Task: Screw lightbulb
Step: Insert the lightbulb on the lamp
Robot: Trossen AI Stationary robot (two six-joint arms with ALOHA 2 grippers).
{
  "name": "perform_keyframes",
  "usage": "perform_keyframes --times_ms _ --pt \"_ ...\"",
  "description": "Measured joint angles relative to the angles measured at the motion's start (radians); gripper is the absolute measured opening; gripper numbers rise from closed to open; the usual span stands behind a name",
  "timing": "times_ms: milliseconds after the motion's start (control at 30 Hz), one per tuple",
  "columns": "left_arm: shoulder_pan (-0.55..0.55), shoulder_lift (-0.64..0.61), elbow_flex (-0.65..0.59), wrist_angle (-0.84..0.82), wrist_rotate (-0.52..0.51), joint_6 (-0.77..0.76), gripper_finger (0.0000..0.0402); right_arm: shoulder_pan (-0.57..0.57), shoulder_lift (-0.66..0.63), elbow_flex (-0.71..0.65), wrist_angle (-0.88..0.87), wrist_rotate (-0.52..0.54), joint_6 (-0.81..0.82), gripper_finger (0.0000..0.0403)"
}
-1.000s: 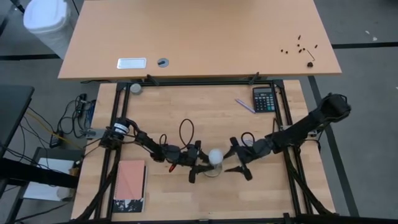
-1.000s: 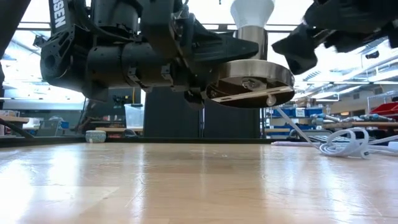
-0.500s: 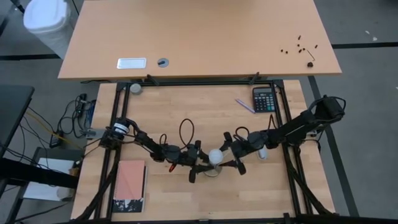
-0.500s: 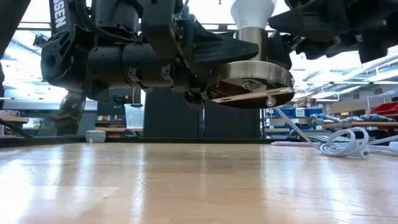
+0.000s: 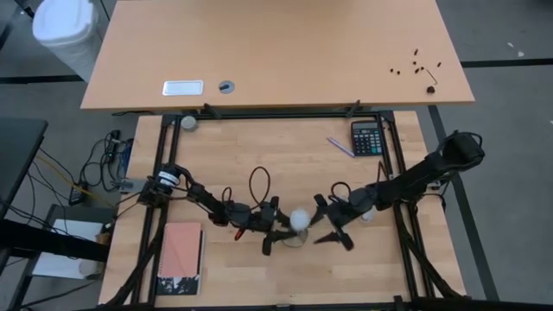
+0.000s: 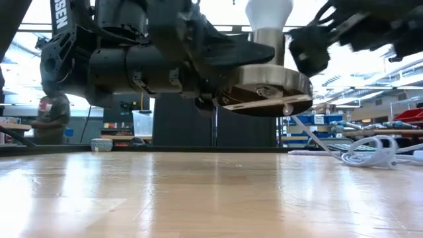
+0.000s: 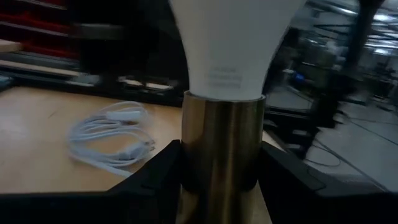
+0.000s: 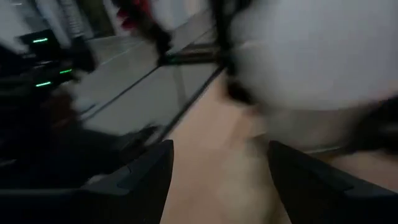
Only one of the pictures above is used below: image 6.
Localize black desk calculator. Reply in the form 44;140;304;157
325;142;369;152

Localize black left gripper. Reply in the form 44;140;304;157
127;0;276;110

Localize person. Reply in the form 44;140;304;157
31;87;71;146

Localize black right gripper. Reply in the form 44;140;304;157
288;0;423;79

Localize clear plastic container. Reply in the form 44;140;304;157
132;109;155;137

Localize blue storage bins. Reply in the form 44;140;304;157
289;114;344;126

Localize wooden workbench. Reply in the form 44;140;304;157
342;128;423;148

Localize wooden table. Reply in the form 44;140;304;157
0;122;33;148

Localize red storage bin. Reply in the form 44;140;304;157
392;108;423;124

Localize black partition panel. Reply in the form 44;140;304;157
152;94;282;148

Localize small grey round bowl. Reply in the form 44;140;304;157
90;138;114;153

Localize brass lamp base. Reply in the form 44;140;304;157
214;27;314;118

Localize white light bulb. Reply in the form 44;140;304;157
245;0;294;32

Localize white lamp power cord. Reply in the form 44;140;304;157
290;114;423;170

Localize lilac pen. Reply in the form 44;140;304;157
288;149;343;157

